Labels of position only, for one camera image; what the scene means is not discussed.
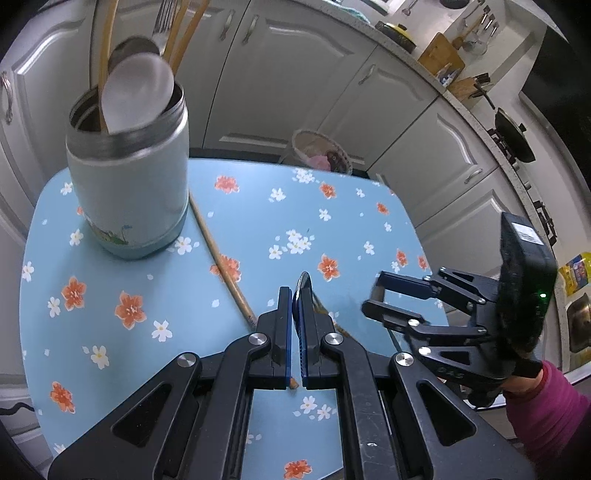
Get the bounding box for dark steel spoon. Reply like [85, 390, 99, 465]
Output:
[108, 38, 161, 63]

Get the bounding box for teal dish cloth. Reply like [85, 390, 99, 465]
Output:
[341, 0, 371, 22]

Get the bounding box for yellow snack packet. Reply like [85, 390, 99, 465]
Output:
[558, 251, 591, 297]

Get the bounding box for wooden cutting board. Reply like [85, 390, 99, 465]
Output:
[417, 31, 465, 78]

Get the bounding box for large pale metal spoon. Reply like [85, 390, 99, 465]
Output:
[100, 52, 176, 136]

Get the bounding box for person's right forearm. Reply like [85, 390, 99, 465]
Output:
[504, 360, 591, 480]

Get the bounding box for wooden handle metal fork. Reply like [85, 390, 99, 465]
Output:
[151, 0, 180, 56]

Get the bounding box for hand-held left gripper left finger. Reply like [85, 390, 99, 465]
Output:
[47, 286, 293, 480]

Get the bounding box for lined trash bin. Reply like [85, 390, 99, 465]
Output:
[290, 129, 355, 175]

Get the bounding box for black wok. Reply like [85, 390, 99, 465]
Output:
[493, 106, 537, 163]

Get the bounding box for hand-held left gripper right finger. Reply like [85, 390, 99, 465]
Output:
[298, 287, 532, 480]

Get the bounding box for wooden knife block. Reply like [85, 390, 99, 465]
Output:
[447, 73, 493, 109]

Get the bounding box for wooden chopstick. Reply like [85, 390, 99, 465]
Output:
[98, 0, 119, 136]
[163, 0, 188, 63]
[172, 0, 209, 75]
[188, 193, 299, 389]

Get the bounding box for pale blue steel utensil jar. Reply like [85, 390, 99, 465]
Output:
[65, 76, 191, 260]

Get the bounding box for blue floral tablecloth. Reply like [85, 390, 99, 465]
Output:
[21, 157, 455, 480]

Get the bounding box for yellow lidded black pot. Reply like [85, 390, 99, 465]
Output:
[375, 21, 417, 52]

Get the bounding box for black stove grates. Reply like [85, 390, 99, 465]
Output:
[486, 127, 560, 246]

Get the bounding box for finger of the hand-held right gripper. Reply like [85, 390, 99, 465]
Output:
[361, 298, 512, 386]
[374, 266, 499, 306]

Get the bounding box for wall utensil rail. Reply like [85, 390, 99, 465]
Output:
[459, 8, 500, 52]

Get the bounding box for row of white cabinet doors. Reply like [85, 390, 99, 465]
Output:
[0, 0, 550, 416]

